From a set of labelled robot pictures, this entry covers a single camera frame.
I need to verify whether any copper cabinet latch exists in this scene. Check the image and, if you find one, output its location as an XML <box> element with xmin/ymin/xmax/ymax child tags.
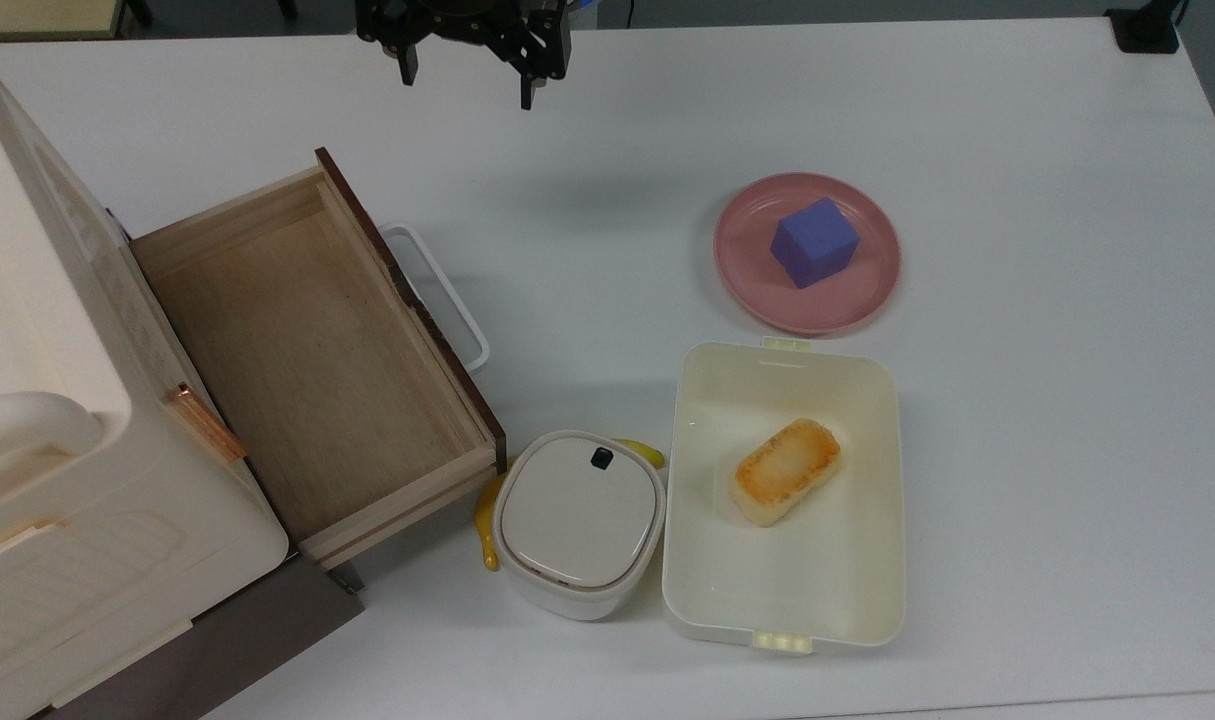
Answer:
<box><xmin>169</xmin><ymin>384</ymin><xmax>249</xmax><ymax>464</ymax></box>

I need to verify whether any brown base board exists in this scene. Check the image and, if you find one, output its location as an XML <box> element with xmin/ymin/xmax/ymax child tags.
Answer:
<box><xmin>29</xmin><ymin>552</ymin><xmax>366</xmax><ymax>720</ymax></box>

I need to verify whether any pink plate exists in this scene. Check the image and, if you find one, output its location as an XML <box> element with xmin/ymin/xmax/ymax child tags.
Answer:
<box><xmin>713</xmin><ymin>172</ymin><xmax>903</xmax><ymax>337</ymax></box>

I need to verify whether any cream rectangular plastic container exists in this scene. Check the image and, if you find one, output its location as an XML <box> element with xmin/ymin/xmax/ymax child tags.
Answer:
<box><xmin>662</xmin><ymin>337</ymin><xmax>907</xmax><ymax>656</ymax></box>

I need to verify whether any yellow banana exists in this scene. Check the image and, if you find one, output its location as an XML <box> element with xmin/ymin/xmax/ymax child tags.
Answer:
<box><xmin>474</xmin><ymin>438</ymin><xmax>667</xmax><ymax>573</ymax></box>

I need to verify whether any cream plastic storage cabinet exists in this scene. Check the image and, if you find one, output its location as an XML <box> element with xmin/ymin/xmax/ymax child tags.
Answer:
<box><xmin>0</xmin><ymin>42</ymin><xmax>290</xmax><ymax>720</ymax></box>

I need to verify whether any purple cube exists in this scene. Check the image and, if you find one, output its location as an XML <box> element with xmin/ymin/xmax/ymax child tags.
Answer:
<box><xmin>770</xmin><ymin>196</ymin><xmax>861</xmax><ymax>290</ymax></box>

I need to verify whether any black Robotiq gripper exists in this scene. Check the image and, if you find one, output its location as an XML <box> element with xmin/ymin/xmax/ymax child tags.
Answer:
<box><xmin>355</xmin><ymin>0</ymin><xmax>574</xmax><ymax>111</ymax></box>

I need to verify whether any toasted bread toy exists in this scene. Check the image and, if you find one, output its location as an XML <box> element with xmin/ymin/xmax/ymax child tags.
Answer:
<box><xmin>730</xmin><ymin>417</ymin><xmax>843</xmax><ymax>528</ymax></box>

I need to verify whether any light wooden side table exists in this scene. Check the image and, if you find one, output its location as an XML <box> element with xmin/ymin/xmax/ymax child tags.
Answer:
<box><xmin>0</xmin><ymin>0</ymin><xmax>130</xmax><ymax>43</ymax></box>

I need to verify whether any white square lidded container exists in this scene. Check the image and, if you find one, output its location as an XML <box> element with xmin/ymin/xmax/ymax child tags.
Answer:
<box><xmin>492</xmin><ymin>430</ymin><xmax>667</xmax><ymax>622</ymax></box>

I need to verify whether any black table clamp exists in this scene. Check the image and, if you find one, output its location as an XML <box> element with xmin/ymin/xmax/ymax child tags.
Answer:
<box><xmin>1104</xmin><ymin>0</ymin><xmax>1190</xmax><ymax>55</ymax></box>

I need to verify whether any wooden drawer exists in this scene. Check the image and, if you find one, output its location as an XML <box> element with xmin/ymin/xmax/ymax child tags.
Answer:
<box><xmin>129</xmin><ymin>147</ymin><xmax>508</xmax><ymax>571</ymax></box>

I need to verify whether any white drawer handle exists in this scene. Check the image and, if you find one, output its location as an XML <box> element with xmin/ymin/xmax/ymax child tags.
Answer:
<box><xmin>378</xmin><ymin>222</ymin><xmax>492</xmax><ymax>373</ymax></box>

